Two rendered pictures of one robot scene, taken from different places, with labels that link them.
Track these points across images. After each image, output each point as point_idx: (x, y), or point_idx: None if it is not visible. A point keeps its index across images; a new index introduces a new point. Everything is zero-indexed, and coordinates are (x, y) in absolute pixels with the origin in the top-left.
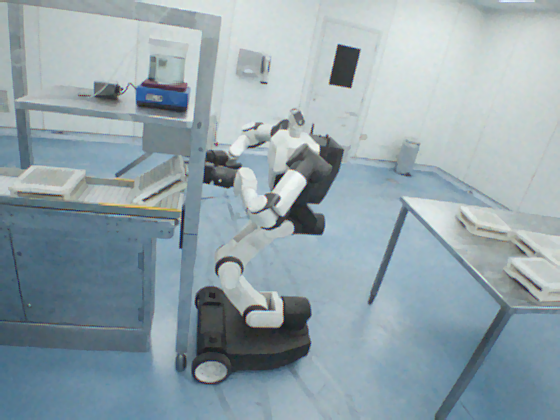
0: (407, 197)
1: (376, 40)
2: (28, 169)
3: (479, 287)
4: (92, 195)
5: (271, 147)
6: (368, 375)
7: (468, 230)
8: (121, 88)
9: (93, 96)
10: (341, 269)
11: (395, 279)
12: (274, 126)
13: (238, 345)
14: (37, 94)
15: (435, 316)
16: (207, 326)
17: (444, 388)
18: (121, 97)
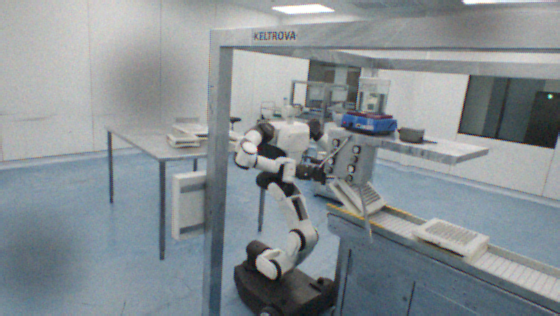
0: (158, 156)
1: None
2: (474, 248)
3: (88, 213)
4: (408, 233)
5: (295, 138)
6: (245, 250)
7: (196, 146)
8: (399, 129)
9: (423, 141)
10: (110, 282)
11: (106, 250)
12: (259, 131)
13: (304, 278)
14: (473, 149)
15: (153, 231)
16: (311, 293)
17: (228, 228)
18: (397, 138)
